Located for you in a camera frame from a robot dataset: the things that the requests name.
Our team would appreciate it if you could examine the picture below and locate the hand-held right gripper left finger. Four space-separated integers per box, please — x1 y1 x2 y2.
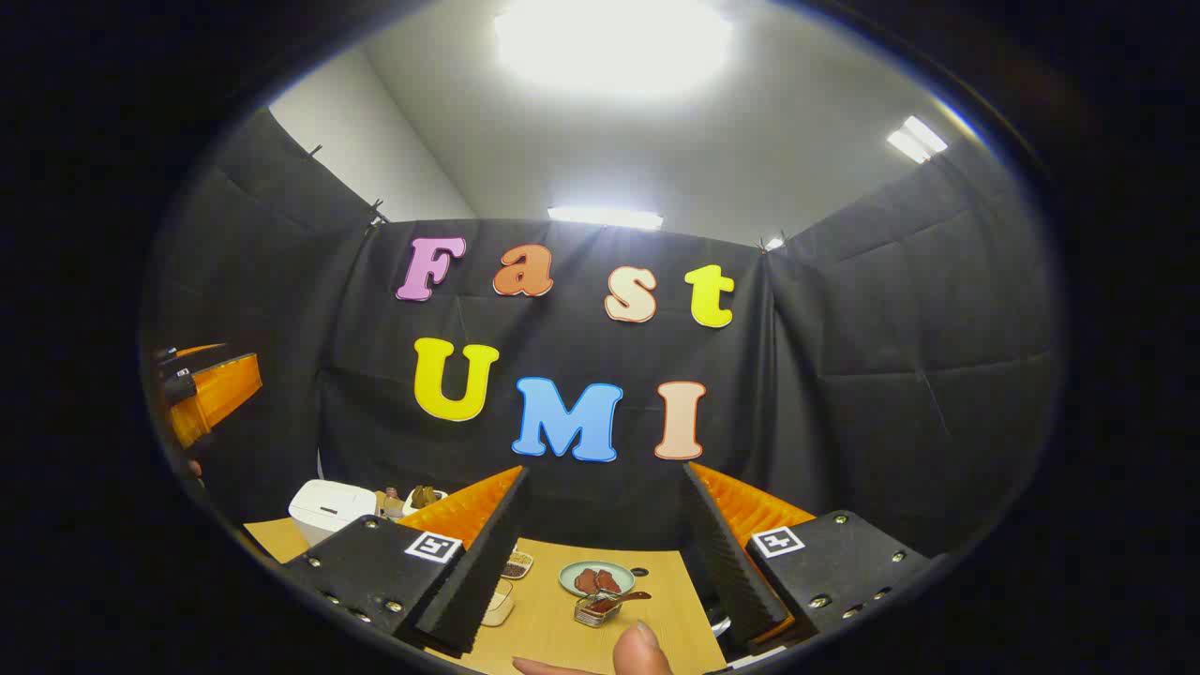
281 466 531 657

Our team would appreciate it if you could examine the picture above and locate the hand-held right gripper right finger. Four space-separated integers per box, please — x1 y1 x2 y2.
682 461 931 650

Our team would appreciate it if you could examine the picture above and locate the clear box of rice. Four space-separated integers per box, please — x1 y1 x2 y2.
480 578 516 627

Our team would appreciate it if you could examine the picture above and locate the white rice cooker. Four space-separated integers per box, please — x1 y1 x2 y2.
288 480 378 548

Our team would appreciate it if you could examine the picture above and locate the pale green plate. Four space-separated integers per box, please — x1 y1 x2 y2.
560 561 637 598

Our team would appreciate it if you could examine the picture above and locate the black backdrop cloth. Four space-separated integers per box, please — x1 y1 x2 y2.
141 108 1065 563

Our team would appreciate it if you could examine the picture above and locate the long ceiling light strip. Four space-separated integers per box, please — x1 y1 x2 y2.
547 206 665 232

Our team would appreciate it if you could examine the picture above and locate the square ceiling light panel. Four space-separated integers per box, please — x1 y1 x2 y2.
886 114 949 165

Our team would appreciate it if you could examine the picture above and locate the large ceiling light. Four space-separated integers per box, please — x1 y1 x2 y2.
494 0 734 97

